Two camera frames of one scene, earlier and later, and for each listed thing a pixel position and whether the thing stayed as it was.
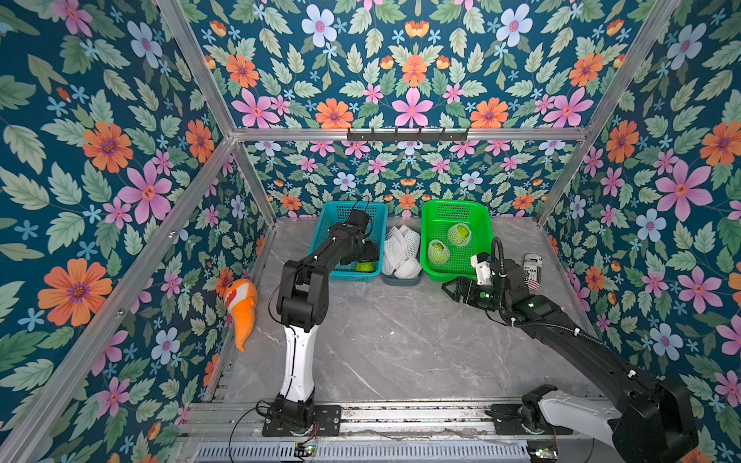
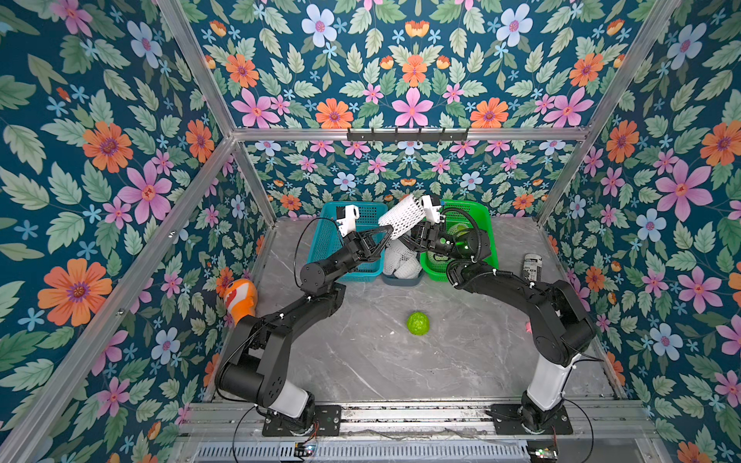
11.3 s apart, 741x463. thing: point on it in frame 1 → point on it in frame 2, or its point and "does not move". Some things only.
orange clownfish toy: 240,300 does not move
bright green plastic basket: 452,232 does not move
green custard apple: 365,267 → 419,323
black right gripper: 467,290 → 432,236
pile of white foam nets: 401,253 does not move
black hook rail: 406,136 does not move
